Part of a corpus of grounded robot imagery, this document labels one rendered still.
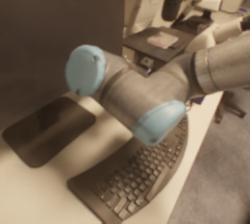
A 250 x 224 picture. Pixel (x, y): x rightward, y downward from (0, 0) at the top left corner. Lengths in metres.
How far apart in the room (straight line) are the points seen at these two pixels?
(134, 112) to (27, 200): 0.36
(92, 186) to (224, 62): 0.39
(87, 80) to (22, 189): 0.35
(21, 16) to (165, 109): 0.28
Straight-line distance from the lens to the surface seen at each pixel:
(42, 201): 0.51
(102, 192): 0.48
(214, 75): 0.32
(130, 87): 0.26
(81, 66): 0.29
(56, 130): 0.59
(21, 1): 0.35
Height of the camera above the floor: 1.22
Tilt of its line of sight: 41 degrees down
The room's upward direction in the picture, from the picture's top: 9 degrees clockwise
